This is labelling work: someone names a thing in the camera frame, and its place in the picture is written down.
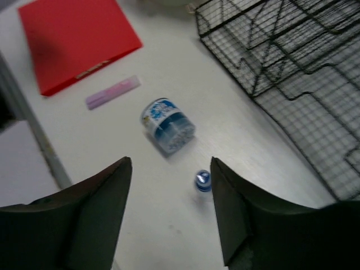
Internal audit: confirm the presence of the pink highlighter pen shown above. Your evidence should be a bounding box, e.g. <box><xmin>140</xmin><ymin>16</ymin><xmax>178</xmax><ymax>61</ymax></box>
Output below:
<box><xmin>85</xmin><ymin>75</ymin><xmax>141</xmax><ymax>110</ymax></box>

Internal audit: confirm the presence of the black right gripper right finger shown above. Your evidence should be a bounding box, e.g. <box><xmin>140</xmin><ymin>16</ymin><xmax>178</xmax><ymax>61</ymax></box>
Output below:
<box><xmin>210</xmin><ymin>157</ymin><xmax>359</xmax><ymax>269</ymax></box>

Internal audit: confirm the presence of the round white drawer cabinet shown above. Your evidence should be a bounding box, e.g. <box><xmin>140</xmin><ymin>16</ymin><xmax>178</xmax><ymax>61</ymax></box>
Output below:
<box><xmin>138</xmin><ymin>0</ymin><xmax>204</xmax><ymax>14</ymax></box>

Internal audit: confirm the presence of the red folder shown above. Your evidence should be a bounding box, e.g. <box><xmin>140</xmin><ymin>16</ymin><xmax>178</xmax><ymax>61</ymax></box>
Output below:
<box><xmin>18</xmin><ymin>0</ymin><xmax>142</xmax><ymax>97</ymax></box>

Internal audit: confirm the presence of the small blue cap bottle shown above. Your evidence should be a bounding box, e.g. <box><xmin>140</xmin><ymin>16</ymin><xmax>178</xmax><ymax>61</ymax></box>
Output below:
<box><xmin>194</xmin><ymin>170</ymin><xmax>212</xmax><ymax>192</ymax></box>

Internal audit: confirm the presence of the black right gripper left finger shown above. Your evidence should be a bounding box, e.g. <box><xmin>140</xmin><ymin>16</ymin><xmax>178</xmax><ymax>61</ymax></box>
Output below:
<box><xmin>1</xmin><ymin>157</ymin><xmax>132</xmax><ymax>269</ymax></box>

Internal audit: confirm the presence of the black wire mesh organizer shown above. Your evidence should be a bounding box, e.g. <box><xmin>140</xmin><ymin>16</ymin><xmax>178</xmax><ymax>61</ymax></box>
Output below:
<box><xmin>195</xmin><ymin>1</ymin><xmax>359</xmax><ymax>200</ymax></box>

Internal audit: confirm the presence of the blue labelled clear jar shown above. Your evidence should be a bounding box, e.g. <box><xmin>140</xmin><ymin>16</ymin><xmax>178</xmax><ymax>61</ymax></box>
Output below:
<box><xmin>140</xmin><ymin>98</ymin><xmax>196</xmax><ymax>155</ymax></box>

